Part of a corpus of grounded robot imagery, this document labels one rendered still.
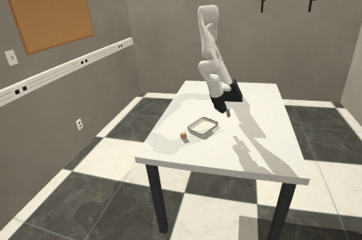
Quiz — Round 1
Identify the brown block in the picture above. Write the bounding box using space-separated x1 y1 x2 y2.
180 131 187 139

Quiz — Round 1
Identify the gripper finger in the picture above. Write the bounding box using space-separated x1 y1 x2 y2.
223 108 231 117

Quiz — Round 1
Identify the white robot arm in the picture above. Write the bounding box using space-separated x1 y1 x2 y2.
198 5 233 90

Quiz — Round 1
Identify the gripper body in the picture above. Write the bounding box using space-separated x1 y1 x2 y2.
208 82 231 113

